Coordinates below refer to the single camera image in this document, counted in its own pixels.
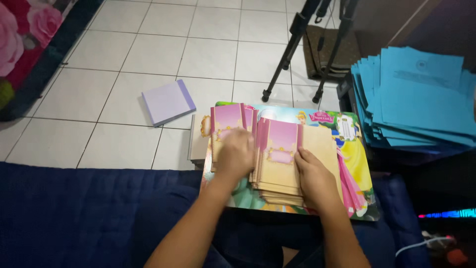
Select brown wooden door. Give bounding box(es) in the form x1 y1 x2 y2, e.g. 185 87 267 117
353 0 444 57

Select dark blue mattress edge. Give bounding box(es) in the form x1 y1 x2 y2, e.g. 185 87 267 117
0 0 105 122

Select lilac notepad block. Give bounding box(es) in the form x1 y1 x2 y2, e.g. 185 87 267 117
141 78 197 128

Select black camera tripod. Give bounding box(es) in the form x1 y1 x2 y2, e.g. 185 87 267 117
261 0 360 104

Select fanned stack of pink-cream cards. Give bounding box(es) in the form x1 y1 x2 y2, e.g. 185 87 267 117
250 118 345 207

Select person's dark shorts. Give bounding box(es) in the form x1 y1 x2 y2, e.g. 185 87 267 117
208 208 337 268

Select stack of blue paper sheets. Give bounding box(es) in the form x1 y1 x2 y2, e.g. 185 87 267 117
350 45 476 156

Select navy quilted blanket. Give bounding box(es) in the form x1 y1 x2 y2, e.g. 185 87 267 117
0 162 433 268

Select white cable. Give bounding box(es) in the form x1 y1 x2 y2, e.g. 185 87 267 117
394 235 457 258

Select pink floral bedsheet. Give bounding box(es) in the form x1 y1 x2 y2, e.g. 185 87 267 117
0 0 79 112

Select person's right hand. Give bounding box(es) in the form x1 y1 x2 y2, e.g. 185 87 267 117
293 147 345 215

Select upright pile of pink cards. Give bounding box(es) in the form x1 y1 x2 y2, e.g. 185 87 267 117
210 103 260 174

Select brown patterned mat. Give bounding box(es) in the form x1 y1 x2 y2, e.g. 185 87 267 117
301 24 361 81

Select cream card pile with oval print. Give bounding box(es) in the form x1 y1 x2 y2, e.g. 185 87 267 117
187 113 213 169

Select person's left hand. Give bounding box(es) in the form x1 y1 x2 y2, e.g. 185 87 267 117
213 128 258 185

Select colourful cartoon print lap table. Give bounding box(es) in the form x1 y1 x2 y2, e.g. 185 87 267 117
200 101 381 222

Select glowing multicolour light strip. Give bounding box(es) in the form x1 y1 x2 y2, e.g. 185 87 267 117
418 208 476 220

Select small orange object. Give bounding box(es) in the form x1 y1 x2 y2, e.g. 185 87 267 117
446 248 469 266

